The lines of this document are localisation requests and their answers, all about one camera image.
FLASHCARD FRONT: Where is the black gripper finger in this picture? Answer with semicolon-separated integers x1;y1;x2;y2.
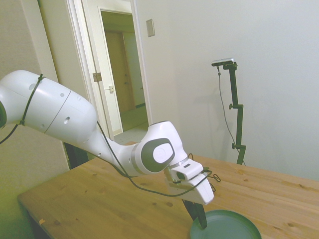
182;199;200;221
196;202;207;230

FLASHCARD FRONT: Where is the camera on black stand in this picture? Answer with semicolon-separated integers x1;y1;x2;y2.
216;65;247;166

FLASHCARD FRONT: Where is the black wire plate stand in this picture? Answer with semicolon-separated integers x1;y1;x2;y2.
188;152;222;193

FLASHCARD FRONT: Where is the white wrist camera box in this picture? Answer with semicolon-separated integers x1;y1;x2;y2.
171;161;204;181

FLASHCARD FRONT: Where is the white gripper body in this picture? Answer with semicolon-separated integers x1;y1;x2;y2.
163;169;215;206

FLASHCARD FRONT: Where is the beige wall switch plate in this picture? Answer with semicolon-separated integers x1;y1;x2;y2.
146;18;156;38

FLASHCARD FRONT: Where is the black cable tie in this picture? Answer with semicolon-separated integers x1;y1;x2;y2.
19;74;47;126

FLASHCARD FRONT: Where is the beige closet door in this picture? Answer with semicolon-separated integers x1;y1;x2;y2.
37;0;93;105

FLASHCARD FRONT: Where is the white door frame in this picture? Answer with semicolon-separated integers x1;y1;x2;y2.
66;0;157;147

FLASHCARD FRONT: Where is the wooden hallway door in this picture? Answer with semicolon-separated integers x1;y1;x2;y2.
105;30;137;112

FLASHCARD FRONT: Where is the silver exterior camera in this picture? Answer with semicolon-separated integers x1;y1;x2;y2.
211;57;236;67

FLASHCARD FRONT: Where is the teal round plate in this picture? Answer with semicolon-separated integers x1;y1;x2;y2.
189;209;262;239

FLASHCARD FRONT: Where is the black camera stand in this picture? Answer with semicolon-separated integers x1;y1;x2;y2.
222;63;247;165

